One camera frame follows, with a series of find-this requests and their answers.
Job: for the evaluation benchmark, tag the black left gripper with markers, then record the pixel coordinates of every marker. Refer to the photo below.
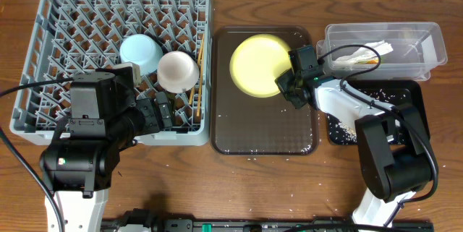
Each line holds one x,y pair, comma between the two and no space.
159,113

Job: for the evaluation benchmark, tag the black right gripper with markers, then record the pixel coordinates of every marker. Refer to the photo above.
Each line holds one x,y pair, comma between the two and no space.
282,82

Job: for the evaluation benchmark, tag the white bowl with residue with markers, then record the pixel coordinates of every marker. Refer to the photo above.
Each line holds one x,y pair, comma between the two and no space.
177,72

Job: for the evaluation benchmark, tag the yellow round plate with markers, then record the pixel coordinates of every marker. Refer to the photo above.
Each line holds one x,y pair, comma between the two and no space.
257,62

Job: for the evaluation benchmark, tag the light blue bowl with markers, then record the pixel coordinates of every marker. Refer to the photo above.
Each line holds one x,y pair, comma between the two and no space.
141,50

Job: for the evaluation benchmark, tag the green snack wrapper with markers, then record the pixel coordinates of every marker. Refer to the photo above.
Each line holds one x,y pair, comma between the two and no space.
372,60

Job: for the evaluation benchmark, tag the white napkin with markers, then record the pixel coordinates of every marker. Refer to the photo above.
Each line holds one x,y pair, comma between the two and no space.
382,47

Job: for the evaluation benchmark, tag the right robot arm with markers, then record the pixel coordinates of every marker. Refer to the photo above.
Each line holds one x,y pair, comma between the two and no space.
396,158

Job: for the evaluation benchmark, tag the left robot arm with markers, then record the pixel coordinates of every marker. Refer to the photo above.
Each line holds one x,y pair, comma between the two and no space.
85,149

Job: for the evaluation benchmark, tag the black waste tray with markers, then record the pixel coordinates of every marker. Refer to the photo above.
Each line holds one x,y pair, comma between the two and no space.
393,83

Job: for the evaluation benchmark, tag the clear plastic waste bin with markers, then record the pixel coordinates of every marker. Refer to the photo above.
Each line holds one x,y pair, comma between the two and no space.
418,48

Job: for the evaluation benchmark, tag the rice and nut scraps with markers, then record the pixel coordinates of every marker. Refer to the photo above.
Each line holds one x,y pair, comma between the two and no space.
347,127

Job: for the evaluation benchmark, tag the dark brown serving tray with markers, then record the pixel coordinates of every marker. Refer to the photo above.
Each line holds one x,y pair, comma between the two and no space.
244,125

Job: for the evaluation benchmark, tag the grey plastic dish rack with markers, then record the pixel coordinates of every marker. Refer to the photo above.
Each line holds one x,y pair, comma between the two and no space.
78,36

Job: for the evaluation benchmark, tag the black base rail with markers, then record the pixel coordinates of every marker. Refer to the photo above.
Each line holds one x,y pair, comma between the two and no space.
145,220

